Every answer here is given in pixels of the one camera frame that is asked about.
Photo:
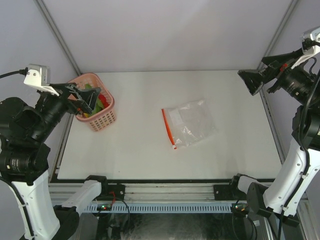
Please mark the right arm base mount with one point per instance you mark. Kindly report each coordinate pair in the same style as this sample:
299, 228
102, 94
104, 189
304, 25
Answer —
226, 192

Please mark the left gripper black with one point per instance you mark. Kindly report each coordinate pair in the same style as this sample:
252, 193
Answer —
87, 100

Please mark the red fake apple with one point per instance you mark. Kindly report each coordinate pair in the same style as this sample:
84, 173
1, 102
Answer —
103, 100

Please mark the clear zip top bag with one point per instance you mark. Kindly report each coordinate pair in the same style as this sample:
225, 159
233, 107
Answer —
188, 123

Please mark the aluminium rail frame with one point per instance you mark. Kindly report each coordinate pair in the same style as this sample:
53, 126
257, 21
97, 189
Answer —
180, 191

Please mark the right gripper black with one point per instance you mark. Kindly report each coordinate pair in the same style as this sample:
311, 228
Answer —
278, 66

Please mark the green fake lettuce leaf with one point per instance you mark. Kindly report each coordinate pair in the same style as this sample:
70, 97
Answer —
98, 107

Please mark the pink plastic basket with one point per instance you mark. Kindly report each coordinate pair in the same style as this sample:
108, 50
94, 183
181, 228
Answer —
103, 118

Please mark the yellow fake chili pepper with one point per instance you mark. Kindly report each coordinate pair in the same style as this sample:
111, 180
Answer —
85, 115

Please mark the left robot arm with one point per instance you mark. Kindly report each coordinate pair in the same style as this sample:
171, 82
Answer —
24, 160

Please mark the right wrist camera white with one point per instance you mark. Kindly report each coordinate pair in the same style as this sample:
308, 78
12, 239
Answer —
310, 41

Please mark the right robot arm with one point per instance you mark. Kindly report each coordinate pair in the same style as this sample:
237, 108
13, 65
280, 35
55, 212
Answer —
302, 162

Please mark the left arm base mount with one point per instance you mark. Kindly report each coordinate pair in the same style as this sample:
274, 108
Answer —
113, 192

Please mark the slotted cable duct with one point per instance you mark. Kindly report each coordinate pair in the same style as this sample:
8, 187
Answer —
161, 208

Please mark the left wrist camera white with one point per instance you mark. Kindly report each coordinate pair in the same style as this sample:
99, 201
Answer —
38, 77

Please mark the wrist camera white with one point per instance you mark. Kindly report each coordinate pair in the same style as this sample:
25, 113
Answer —
38, 77
310, 41

